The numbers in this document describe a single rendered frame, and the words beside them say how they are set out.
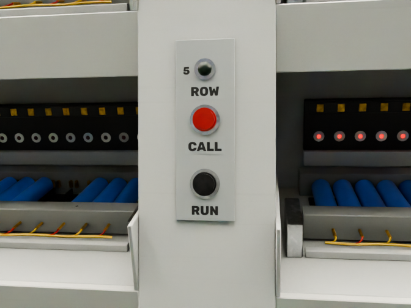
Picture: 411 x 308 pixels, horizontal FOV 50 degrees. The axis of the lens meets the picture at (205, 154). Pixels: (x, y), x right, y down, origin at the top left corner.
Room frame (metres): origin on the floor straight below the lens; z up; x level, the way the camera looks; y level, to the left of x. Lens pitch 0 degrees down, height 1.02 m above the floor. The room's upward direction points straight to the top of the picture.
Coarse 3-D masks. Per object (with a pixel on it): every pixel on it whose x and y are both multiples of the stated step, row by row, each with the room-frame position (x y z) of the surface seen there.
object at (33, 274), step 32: (0, 160) 0.51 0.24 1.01; (32, 160) 0.50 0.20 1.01; (64, 160) 0.49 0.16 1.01; (96, 160) 0.49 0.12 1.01; (128, 160) 0.48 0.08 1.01; (64, 192) 0.48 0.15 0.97; (128, 224) 0.29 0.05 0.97; (0, 256) 0.36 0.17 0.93; (32, 256) 0.36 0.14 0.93; (64, 256) 0.35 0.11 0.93; (96, 256) 0.35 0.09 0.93; (128, 256) 0.35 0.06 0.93; (0, 288) 0.32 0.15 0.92; (32, 288) 0.32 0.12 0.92; (64, 288) 0.31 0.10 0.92; (96, 288) 0.31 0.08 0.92; (128, 288) 0.31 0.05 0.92
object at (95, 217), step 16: (0, 208) 0.39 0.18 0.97; (16, 208) 0.39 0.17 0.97; (32, 208) 0.39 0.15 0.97; (48, 208) 0.39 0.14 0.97; (64, 208) 0.38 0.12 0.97; (80, 208) 0.38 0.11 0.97; (96, 208) 0.38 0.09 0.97; (112, 208) 0.38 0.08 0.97; (128, 208) 0.38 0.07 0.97; (0, 224) 0.39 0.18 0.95; (16, 224) 0.38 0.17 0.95; (32, 224) 0.39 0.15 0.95; (48, 224) 0.39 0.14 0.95; (64, 224) 0.38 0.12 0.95; (80, 224) 0.38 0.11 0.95; (96, 224) 0.38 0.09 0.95; (112, 224) 0.38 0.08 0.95
